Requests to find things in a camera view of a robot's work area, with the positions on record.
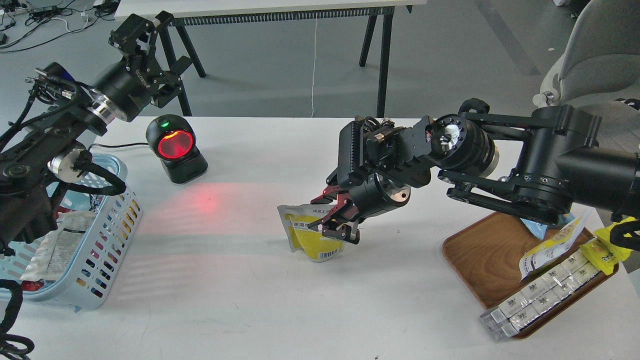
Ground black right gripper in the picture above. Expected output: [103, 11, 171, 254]
[307, 173, 410, 245]

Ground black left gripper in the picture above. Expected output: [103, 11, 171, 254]
[89, 11, 193, 123]

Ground yellow white snack pouch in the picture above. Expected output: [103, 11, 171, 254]
[277, 203, 345, 262]

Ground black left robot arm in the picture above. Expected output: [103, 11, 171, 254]
[0, 11, 192, 256]

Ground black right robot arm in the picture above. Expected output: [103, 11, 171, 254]
[308, 98, 640, 250]

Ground light blue plastic basket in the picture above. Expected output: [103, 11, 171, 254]
[0, 153, 143, 312]

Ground blue snack bag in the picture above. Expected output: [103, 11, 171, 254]
[520, 213, 575, 240]

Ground white snack bag in basket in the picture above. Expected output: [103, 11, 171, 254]
[20, 210, 97, 281]

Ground yellow small snack packet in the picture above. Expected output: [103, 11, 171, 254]
[579, 236, 632, 276]

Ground red snack pack in basket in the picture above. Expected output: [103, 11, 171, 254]
[20, 280, 45, 292]

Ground white table with black legs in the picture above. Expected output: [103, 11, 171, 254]
[114, 0, 425, 117]

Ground black barcode scanner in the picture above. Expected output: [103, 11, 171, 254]
[145, 114, 208, 184]

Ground wooden tray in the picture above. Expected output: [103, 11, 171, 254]
[442, 213, 610, 339]

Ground yellow white flat pouch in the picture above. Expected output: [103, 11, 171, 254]
[518, 207, 593, 281]

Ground clear pack of white cubes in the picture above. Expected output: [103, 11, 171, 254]
[478, 250, 602, 341]

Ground grey office chair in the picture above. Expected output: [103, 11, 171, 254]
[533, 0, 640, 120]

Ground black floor cables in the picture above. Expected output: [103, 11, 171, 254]
[0, 0, 118, 53]

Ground black scanner cable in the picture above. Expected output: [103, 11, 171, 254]
[88, 142, 149, 153]

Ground white hanging cable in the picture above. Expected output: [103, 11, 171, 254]
[311, 19, 319, 119]

